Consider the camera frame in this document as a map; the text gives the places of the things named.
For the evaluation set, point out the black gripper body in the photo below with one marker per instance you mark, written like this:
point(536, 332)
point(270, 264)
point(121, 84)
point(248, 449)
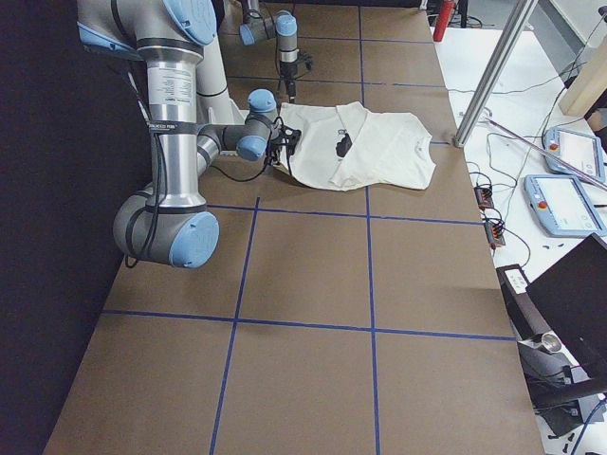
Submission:
point(277, 148)
point(287, 71)

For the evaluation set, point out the near blue teach pendant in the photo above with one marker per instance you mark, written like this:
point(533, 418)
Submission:
point(562, 206)

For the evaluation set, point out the silver round knob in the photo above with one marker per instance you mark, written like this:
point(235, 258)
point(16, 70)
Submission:
point(550, 343)

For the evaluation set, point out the aluminium frame post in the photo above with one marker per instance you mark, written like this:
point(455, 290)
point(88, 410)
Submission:
point(509, 37)

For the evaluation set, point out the red fire extinguisher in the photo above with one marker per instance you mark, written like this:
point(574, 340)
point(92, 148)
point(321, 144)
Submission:
point(443, 20)

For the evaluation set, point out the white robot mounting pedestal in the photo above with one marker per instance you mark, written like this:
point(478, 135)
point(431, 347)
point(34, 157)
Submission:
point(213, 102)

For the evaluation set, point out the blue teach pendant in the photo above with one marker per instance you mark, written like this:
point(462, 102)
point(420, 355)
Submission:
point(582, 151)
point(562, 206)

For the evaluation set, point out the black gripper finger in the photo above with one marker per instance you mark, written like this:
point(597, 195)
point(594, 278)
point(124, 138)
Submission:
point(291, 91)

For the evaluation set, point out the far blue teach pendant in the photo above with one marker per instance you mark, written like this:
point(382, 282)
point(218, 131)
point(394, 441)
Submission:
point(582, 151)

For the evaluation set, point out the wooden board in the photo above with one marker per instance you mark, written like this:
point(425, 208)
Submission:
point(588, 85)

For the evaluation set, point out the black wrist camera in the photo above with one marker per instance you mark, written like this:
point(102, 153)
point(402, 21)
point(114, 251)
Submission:
point(289, 139)

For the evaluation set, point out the black monitor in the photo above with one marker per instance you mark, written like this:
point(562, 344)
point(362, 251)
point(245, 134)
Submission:
point(571, 297)

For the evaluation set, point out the cream long-sleeve cat shirt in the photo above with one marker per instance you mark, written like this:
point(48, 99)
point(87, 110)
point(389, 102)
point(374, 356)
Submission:
point(347, 147)

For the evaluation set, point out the black device with label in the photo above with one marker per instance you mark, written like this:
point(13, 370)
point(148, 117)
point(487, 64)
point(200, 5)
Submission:
point(524, 315)

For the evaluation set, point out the far orange connector board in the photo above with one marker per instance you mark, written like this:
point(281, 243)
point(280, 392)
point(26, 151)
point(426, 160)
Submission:
point(483, 197)

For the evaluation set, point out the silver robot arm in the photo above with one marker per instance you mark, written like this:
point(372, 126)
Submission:
point(191, 121)
point(281, 27)

